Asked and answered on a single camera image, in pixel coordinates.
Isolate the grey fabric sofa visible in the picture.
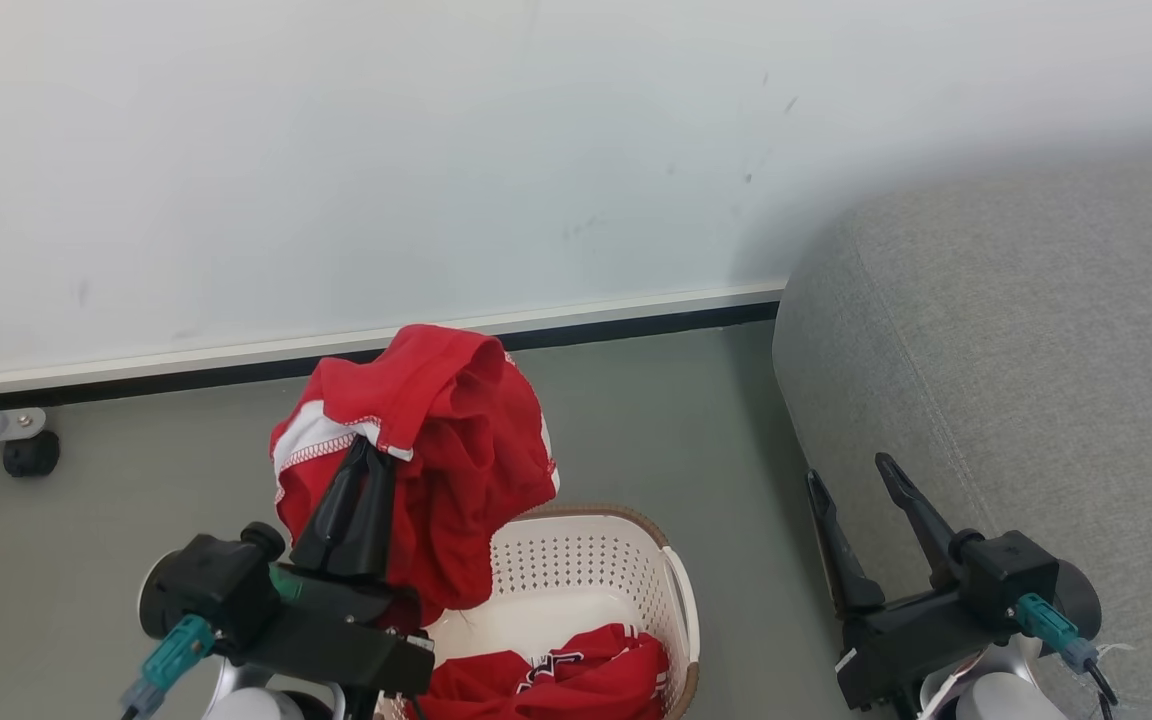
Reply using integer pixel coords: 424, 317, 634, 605
772, 140, 1152, 720

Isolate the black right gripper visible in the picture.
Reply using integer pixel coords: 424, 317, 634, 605
805, 452, 1061, 712

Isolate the white and black skirting board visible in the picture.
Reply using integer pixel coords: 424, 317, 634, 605
0, 282, 788, 407

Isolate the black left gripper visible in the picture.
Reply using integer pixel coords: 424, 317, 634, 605
166, 436, 437, 697

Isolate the white perforated laundry basket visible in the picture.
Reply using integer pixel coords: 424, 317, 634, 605
376, 505, 703, 720

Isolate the red garment with printed lettering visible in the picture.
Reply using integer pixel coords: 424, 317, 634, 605
406, 623, 672, 720

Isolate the right arm teal connector cable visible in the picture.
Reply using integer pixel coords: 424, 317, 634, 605
1014, 592, 1120, 709

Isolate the red garment with white trim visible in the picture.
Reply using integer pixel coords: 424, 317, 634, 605
269, 324, 561, 631

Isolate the left arm teal connector cable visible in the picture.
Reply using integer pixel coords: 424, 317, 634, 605
120, 614, 218, 719

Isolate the arm teal connector cable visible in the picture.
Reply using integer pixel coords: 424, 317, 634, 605
120, 614, 218, 719
1014, 592, 1120, 709

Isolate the black caster wheel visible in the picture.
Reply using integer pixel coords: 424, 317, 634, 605
3, 430, 62, 479

